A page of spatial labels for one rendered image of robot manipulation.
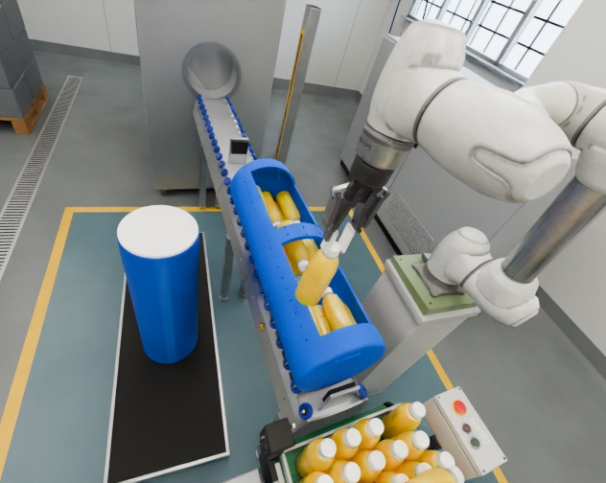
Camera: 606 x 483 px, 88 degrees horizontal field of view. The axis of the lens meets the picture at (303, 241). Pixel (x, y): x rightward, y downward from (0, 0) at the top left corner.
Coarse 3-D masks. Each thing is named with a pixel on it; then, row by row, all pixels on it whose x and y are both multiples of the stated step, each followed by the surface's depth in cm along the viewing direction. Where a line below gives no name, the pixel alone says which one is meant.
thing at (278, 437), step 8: (272, 424) 84; (280, 424) 85; (288, 424) 85; (264, 432) 84; (272, 432) 83; (280, 432) 83; (288, 432) 84; (264, 440) 85; (272, 440) 81; (280, 440) 82; (288, 440) 82; (264, 448) 81; (272, 448) 80; (280, 448) 81; (288, 448) 83; (264, 456) 84; (272, 456) 83
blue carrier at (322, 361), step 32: (256, 160) 131; (256, 192) 120; (256, 224) 113; (256, 256) 110; (288, 288) 94; (352, 288) 106; (288, 320) 90; (288, 352) 89; (320, 352) 81; (352, 352) 81; (384, 352) 92; (320, 384) 94
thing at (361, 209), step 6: (372, 192) 59; (366, 198) 61; (372, 198) 61; (360, 204) 64; (366, 204) 62; (360, 210) 64; (366, 210) 64; (354, 216) 67; (360, 216) 65; (360, 222) 66; (360, 228) 68
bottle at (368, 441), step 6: (360, 420) 86; (366, 420) 84; (354, 426) 86; (360, 426) 84; (366, 426) 82; (360, 432) 83; (366, 432) 82; (366, 438) 81; (372, 438) 81; (378, 438) 82; (360, 444) 83; (366, 444) 82; (372, 444) 82
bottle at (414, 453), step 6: (402, 432) 87; (408, 432) 85; (414, 432) 84; (396, 438) 87; (402, 438) 85; (408, 438) 83; (408, 444) 83; (408, 450) 82; (414, 450) 82; (420, 450) 82; (408, 456) 83; (414, 456) 82; (420, 456) 83
